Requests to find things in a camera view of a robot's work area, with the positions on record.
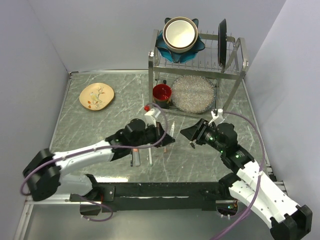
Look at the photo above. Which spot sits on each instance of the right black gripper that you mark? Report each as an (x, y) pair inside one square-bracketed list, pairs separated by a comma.
[(196, 131)]

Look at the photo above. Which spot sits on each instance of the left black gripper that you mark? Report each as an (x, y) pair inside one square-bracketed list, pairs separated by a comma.
[(158, 131)]

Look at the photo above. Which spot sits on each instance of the white green-tipped highlighter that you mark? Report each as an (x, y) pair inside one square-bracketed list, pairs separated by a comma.
[(150, 156)]

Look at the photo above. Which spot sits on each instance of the dark blue pen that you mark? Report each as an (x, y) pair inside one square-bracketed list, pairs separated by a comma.
[(131, 158)]

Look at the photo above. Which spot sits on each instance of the grey marker orange tip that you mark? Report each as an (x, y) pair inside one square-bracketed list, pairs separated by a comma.
[(136, 158)]

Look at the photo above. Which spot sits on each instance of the white marker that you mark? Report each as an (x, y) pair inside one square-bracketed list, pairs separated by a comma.
[(172, 129)]

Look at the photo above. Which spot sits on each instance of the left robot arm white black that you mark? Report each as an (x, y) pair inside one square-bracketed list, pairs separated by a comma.
[(49, 171)]

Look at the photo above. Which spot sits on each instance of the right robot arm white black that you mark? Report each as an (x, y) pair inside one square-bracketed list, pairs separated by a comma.
[(249, 184)]

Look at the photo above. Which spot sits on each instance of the speckled grey plate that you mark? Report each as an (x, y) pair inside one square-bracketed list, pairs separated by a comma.
[(193, 94)]

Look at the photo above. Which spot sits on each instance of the red black mug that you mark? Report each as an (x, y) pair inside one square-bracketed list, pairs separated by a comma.
[(162, 94)]

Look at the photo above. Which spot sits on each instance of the steel dish rack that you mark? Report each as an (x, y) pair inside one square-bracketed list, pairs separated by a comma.
[(205, 64)]

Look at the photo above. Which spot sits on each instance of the yellow bird-pattern plate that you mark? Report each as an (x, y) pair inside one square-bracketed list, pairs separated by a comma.
[(96, 96)]

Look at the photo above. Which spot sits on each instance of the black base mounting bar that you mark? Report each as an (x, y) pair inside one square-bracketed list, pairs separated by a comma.
[(139, 196)]

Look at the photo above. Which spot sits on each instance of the blue petal-shaped bowl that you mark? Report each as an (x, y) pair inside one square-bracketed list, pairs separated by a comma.
[(179, 57)]

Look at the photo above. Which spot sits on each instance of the black plate upright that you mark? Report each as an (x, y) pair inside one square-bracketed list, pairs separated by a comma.
[(222, 43)]

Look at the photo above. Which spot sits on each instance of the cream bowl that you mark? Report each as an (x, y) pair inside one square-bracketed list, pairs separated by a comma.
[(180, 34)]

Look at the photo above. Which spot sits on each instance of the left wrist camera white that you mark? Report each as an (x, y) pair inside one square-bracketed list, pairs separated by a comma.
[(151, 115)]

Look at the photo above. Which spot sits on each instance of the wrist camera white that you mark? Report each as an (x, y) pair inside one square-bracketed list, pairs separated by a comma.
[(217, 116), (151, 115)]

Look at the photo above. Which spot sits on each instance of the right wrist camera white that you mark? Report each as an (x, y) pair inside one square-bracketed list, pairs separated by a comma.
[(217, 116)]

